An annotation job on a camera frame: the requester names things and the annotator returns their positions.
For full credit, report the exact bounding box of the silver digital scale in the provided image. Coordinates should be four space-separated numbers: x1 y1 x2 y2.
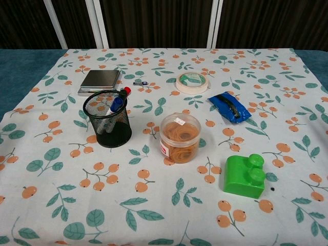
77 69 121 97

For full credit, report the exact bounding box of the wide white partition post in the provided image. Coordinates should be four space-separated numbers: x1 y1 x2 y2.
206 0 224 49

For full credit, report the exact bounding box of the floral print tablecloth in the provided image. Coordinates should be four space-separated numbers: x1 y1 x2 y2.
0 47 328 246

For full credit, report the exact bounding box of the green toy building block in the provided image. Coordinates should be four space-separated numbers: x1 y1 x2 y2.
221 153 268 200

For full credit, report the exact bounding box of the red cap marker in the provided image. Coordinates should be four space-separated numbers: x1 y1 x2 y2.
118 86 132 102

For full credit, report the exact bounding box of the single white partition post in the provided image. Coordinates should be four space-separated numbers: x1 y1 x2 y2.
43 0 69 50

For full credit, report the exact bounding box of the double white partition post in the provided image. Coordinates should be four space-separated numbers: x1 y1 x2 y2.
85 0 109 49

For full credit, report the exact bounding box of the masking tape roll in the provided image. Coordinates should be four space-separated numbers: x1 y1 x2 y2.
175 72 211 95

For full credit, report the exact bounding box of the blue cap marker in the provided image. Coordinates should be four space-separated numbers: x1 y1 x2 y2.
101 96 125 133

